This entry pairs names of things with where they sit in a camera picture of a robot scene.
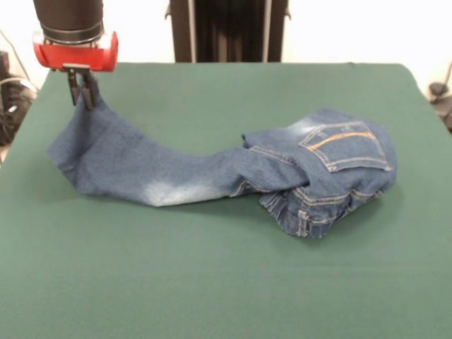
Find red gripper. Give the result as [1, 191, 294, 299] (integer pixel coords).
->
[31, 30, 119, 109]

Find blue denim jeans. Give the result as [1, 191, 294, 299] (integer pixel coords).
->
[47, 83, 397, 239]

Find dark green table cloth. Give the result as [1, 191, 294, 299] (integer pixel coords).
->
[0, 61, 452, 339]

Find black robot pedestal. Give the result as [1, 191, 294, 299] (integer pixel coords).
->
[165, 0, 292, 64]

